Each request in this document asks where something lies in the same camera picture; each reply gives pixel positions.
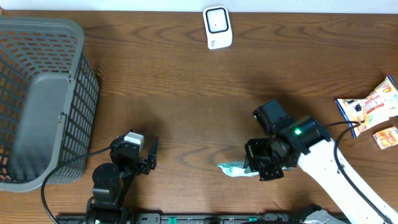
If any light teal snack packet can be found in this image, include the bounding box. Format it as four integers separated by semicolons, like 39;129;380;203
217;161;259;177

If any yellow snack bag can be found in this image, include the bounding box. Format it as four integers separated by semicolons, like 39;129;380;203
335;75;397;138

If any orange tissue box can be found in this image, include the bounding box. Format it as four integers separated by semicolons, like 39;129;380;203
373;126;398;150

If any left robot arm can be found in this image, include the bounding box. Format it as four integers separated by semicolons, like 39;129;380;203
82;137;159;224

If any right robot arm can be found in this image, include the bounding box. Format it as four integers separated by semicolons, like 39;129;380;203
244;100;397;223

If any white barcode scanner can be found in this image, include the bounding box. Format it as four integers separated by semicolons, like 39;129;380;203
203;6;233;50

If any grey plastic shopping basket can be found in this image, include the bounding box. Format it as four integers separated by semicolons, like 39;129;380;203
1;16;100;193

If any black mounting rail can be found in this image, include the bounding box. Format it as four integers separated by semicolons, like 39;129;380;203
55;212;305;224

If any black left camera cable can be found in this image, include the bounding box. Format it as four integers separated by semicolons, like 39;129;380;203
40;146;112;224

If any black camera cable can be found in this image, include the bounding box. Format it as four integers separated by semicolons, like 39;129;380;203
323;121;394;224
40;146;112;224

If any black right camera cable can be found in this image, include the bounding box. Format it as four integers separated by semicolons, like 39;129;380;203
323;121;394;224

